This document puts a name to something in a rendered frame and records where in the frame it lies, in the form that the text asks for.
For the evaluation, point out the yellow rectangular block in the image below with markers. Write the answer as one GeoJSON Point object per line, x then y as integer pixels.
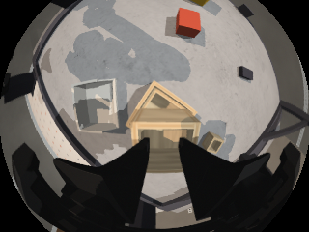
{"type": "Point", "coordinates": [200, 2]}

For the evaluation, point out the red cube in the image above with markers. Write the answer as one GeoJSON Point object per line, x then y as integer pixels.
{"type": "Point", "coordinates": [188, 23]}

